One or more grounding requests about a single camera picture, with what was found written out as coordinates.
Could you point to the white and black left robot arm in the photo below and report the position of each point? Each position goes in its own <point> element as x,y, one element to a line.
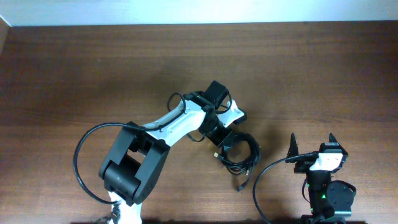
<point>135,161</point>

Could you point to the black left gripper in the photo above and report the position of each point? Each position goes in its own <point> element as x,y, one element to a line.
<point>221,140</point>

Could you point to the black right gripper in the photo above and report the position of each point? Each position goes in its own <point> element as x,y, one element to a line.
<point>302,166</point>

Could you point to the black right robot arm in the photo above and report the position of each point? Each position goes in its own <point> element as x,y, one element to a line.
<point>330,200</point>

